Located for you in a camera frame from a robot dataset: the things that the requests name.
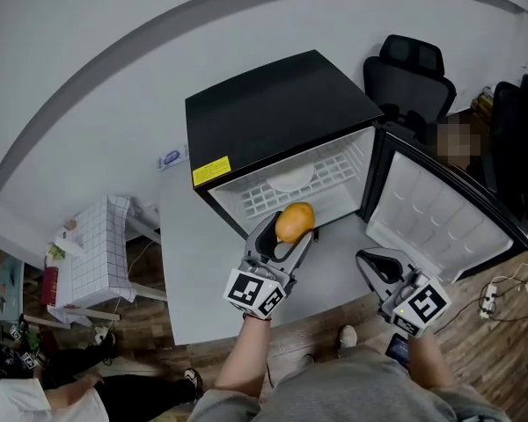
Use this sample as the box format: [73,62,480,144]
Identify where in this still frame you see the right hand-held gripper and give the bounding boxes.
[355,246,452,338]

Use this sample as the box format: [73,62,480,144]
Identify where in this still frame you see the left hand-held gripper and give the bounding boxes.
[223,212,314,321]

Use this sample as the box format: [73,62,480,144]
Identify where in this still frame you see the orange-brown potato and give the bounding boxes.
[275,201,316,244]

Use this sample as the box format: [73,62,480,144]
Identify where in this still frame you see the black mini fridge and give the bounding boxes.
[184,49,528,285]

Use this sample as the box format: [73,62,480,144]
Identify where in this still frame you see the person's right forearm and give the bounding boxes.
[407,328,457,390]

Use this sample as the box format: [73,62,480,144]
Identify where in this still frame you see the person's left forearm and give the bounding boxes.
[214,316,273,397]

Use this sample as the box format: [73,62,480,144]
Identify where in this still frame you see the white plate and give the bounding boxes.
[268,163,315,193]

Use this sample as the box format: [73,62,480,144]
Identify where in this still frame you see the person's white shoe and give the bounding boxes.
[337,325,359,353]

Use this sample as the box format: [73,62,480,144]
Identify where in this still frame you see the small black screen device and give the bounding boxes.
[385,332,411,365]

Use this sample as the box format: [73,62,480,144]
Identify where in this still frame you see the person in white shirt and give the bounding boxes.
[188,345,511,422]

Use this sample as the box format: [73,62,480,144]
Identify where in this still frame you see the small white checkered side table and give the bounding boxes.
[46,194,138,324]

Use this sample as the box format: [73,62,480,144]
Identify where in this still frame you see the black office chair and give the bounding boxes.
[488,73,528,219]
[363,34,458,140]

